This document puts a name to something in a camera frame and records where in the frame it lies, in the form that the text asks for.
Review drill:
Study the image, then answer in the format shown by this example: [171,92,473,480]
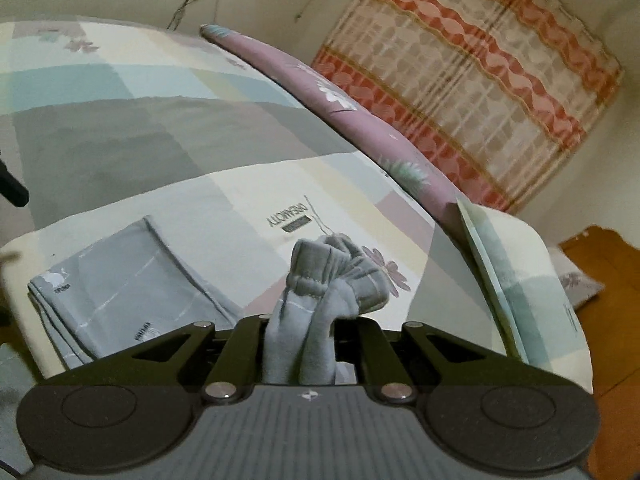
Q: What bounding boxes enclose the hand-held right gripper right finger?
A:
[337,316,546,406]

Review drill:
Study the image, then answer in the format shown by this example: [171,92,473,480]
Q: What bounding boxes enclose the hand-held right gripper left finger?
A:
[75,312,273,405]

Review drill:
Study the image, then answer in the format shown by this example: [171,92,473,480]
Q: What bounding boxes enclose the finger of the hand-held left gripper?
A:
[0,150,30,208]

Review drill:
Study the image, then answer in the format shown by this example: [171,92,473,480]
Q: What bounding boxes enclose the grey patterned sweater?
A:
[27,215,391,386]

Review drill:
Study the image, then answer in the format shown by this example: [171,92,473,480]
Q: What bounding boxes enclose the checked pillow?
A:
[455,197,593,396]

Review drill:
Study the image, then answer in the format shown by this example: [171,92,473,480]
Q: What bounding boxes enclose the small floral pillow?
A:
[547,247,606,313]

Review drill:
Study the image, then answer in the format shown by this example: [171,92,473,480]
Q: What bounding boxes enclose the purple floral quilt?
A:
[200,24,476,226]

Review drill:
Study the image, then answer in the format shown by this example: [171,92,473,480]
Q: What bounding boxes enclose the patterned curtain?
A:
[310,0,626,213]

